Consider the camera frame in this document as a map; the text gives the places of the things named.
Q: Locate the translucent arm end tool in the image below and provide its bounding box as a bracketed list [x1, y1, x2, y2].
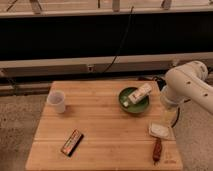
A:
[162, 101, 178, 125]

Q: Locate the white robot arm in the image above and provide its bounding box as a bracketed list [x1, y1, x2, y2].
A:
[160, 61, 213, 126]

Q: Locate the white wrapped packet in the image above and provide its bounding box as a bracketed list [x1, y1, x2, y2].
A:
[149, 123, 170, 138]

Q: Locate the green bowl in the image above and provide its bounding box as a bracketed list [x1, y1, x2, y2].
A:
[118, 87, 149, 115]

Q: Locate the brown sausage toy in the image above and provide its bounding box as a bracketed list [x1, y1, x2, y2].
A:
[152, 138, 162, 162]

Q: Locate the wooden cutting board table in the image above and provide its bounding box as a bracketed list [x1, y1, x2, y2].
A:
[26, 81, 183, 171]

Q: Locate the dark candy bar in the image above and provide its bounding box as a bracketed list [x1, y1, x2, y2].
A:
[61, 129, 84, 156]

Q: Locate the white plastic cup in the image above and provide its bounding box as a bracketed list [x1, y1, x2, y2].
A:
[47, 91, 66, 113]

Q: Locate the black hanging cable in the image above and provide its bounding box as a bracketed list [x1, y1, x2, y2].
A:
[101, 5, 135, 74]

